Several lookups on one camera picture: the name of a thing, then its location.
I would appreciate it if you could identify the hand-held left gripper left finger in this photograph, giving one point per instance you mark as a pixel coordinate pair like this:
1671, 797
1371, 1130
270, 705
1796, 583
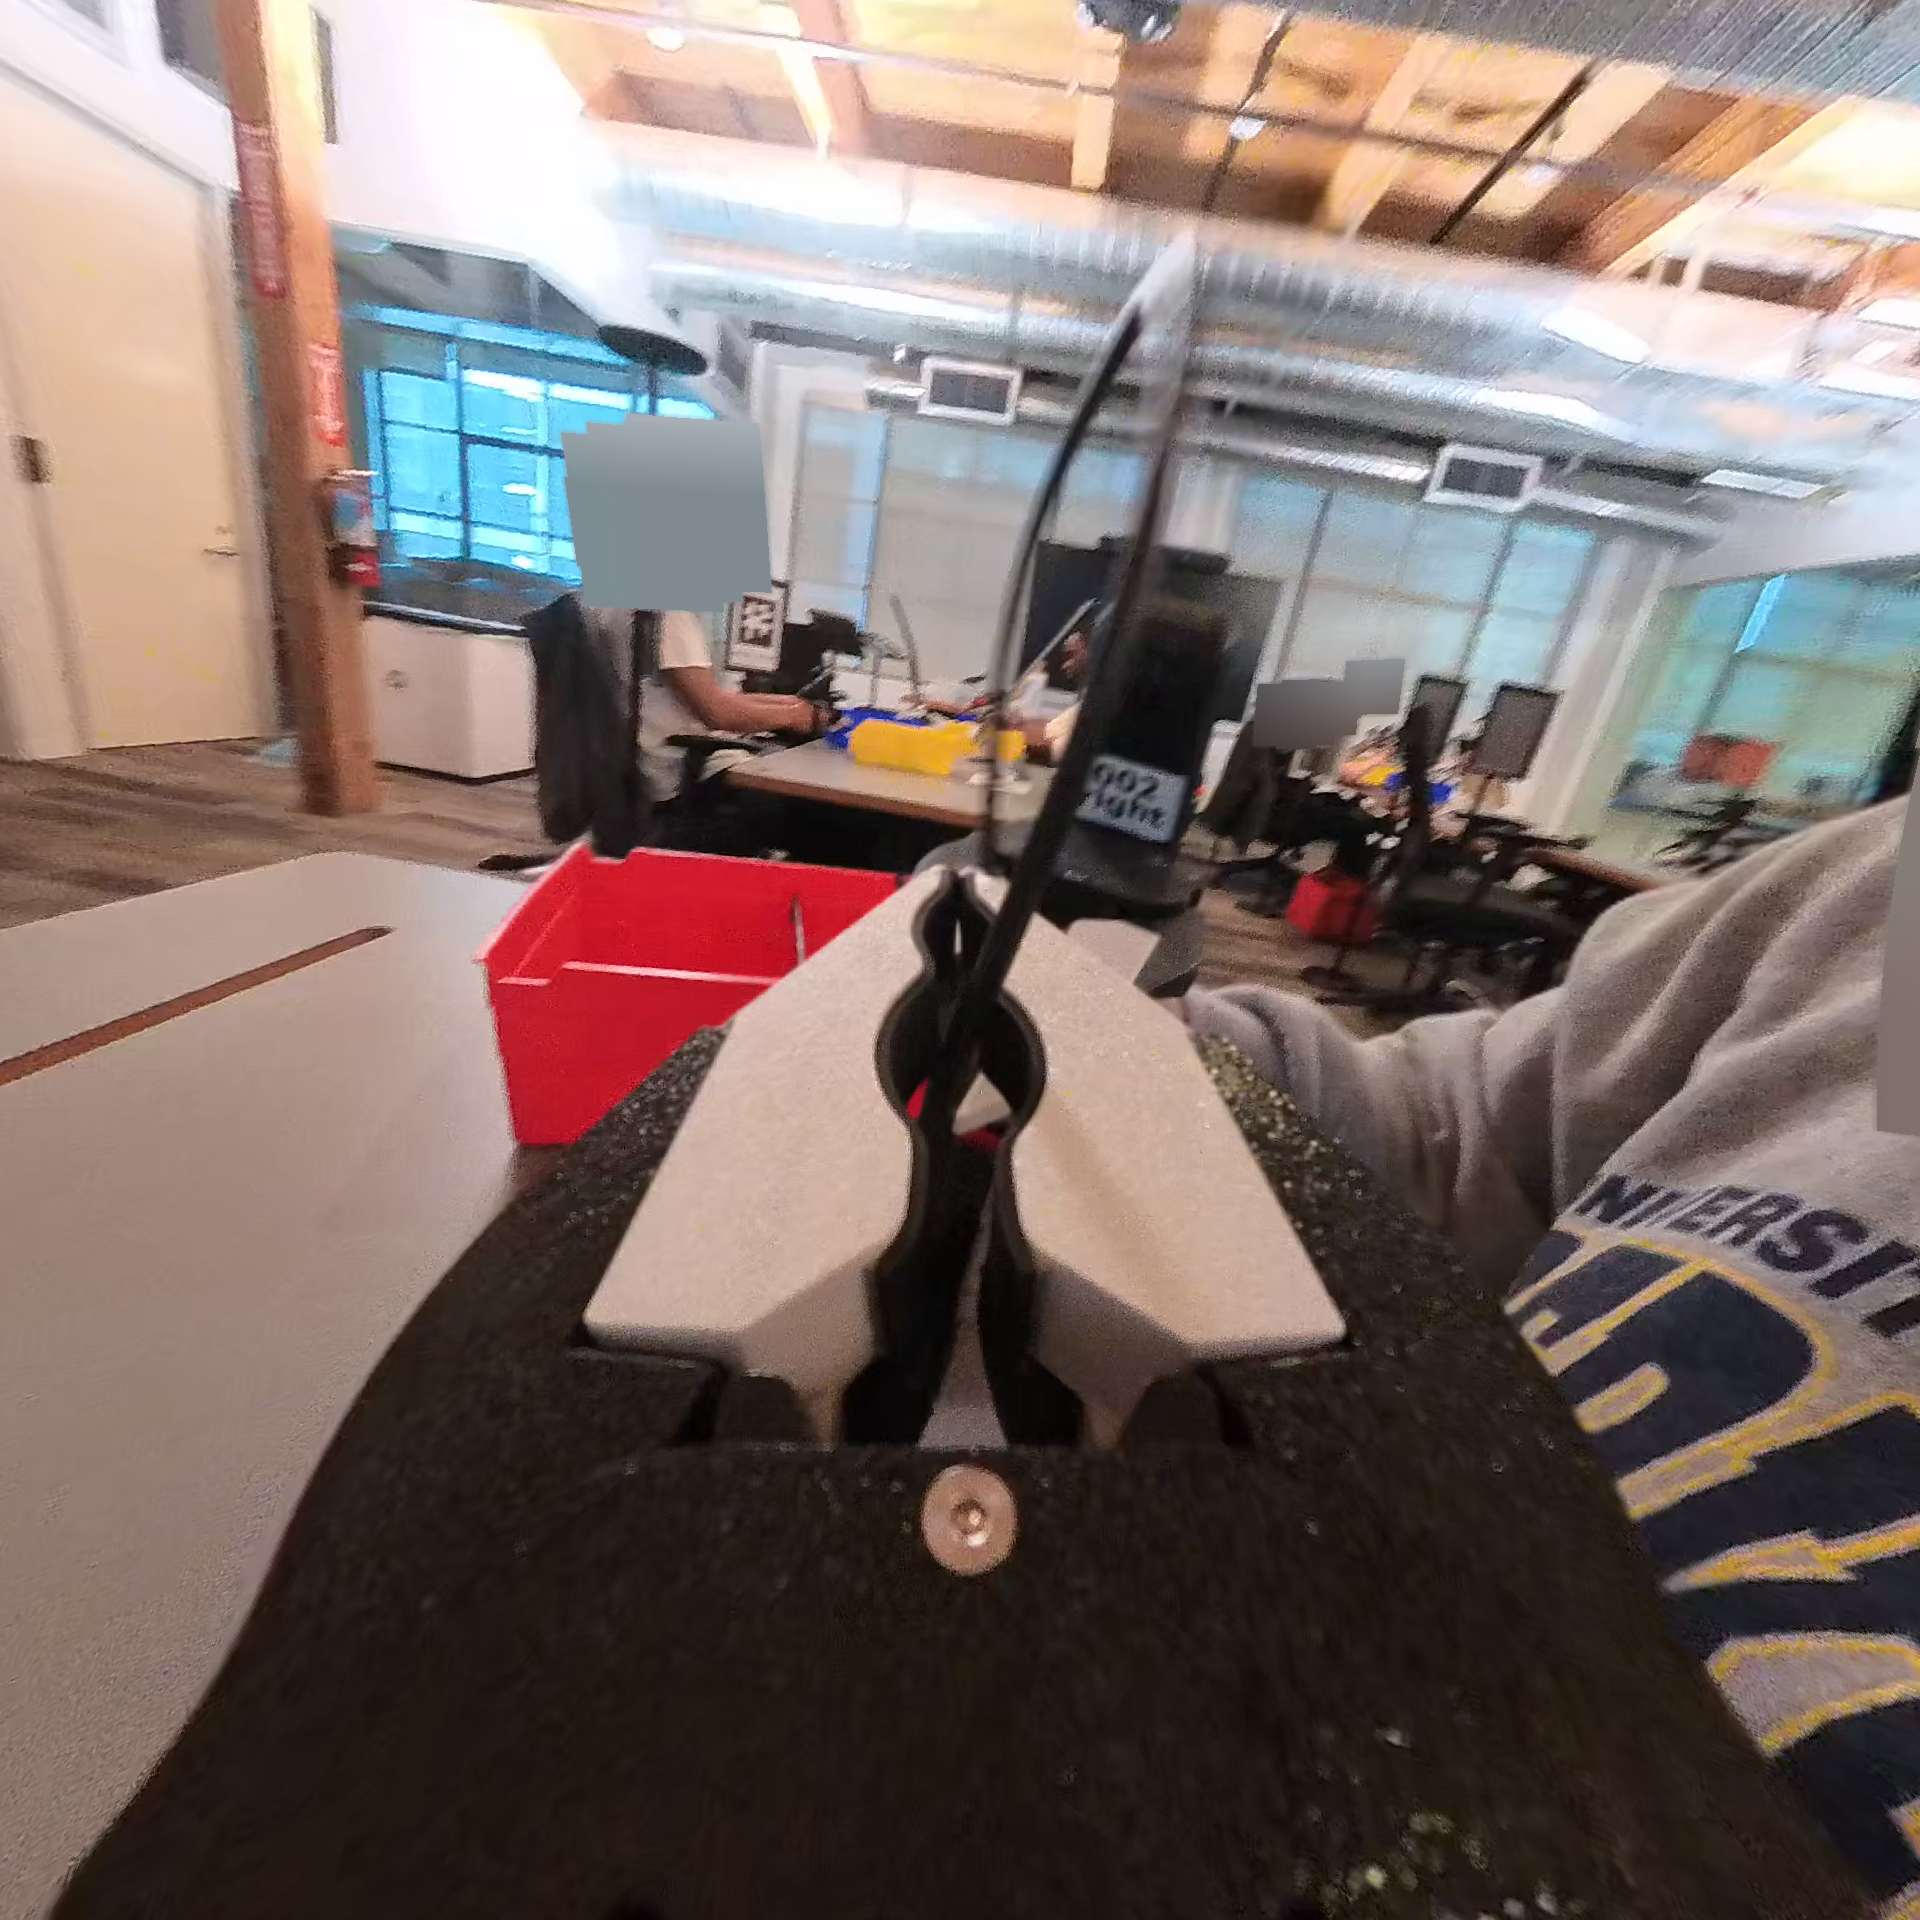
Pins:
750, 1200

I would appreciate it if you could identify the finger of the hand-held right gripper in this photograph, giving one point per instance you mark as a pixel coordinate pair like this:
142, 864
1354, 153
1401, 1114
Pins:
1118, 949

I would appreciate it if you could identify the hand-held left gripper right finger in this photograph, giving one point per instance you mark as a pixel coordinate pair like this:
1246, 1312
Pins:
1172, 1200

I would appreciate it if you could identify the red plastic bin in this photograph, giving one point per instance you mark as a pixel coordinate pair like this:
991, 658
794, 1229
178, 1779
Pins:
646, 974

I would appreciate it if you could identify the person's right forearm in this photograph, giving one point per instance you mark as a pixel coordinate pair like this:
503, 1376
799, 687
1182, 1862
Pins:
1501, 1050

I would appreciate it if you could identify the small red bin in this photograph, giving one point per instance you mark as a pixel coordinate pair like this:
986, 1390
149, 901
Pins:
1330, 907

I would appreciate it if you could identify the yellow bin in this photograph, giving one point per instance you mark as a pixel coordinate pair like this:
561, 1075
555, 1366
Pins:
916, 744

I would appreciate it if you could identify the black monitor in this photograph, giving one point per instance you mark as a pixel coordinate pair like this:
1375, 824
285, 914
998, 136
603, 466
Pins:
1435, 721
1517, 728

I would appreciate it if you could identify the grey table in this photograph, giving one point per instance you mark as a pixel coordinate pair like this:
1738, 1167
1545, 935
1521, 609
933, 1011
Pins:
869, 786

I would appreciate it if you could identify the white ceiling air unit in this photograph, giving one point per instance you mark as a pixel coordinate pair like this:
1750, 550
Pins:
1485, 473
967, 386

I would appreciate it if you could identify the framed printed tag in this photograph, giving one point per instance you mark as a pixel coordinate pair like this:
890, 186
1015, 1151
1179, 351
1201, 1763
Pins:
756, 630

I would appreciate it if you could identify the black jacket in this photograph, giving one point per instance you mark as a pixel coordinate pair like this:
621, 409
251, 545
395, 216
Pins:
580, 721

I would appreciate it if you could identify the white recycling cabinet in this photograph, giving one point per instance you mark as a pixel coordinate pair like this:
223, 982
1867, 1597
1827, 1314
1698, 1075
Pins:
451, 690

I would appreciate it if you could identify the window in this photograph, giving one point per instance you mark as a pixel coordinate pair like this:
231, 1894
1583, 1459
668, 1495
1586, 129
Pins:
1771, 675
481, 451

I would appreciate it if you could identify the round black ceiling fixture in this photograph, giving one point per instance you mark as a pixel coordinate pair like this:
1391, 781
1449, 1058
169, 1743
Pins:
652, 349

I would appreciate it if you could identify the red fire extinguisher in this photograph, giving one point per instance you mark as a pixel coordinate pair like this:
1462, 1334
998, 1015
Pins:
354, 529

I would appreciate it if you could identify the red arrow sign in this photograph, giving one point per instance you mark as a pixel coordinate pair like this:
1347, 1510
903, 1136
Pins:
259, 210
325, 393

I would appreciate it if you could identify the white door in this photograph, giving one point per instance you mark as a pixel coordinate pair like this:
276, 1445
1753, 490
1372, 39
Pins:
121, 451

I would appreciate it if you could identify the silver ventilation duct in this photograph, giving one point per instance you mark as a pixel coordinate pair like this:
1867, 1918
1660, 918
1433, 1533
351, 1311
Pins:
1050, 270

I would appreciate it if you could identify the wooden post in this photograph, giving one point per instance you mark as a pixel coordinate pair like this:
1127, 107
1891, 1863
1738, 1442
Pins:
300, 451

